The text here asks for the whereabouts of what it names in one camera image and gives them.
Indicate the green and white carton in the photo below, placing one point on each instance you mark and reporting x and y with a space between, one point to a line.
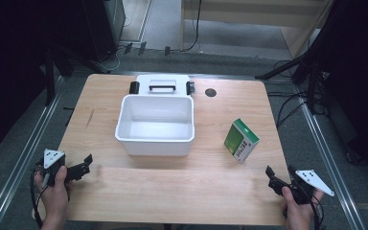
241 140

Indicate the dark curtain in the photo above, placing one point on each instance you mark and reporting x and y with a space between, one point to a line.
16 64
357 80

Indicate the white plastic storage box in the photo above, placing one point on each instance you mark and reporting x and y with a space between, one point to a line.
156 127

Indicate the black cabinet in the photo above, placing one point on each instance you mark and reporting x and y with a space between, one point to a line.
103 28

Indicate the person's left hand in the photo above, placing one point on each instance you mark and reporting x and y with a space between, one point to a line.
56 195

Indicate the light wooden shelf unit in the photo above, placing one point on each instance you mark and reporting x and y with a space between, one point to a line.
242 14

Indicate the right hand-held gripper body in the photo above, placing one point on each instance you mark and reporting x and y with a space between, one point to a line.
306 183

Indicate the metal floor rail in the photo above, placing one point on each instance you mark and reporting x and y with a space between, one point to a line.
19 159
329 159

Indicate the person's right hand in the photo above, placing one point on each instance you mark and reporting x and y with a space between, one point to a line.
298 211

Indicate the black metal stand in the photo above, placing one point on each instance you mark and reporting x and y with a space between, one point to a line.
49 76

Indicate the black tripod stand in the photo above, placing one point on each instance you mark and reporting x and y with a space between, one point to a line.
310 73

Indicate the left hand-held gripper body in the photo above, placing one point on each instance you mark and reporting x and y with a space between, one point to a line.
53 163

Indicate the black round table grommet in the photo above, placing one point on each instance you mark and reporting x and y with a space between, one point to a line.
210 92

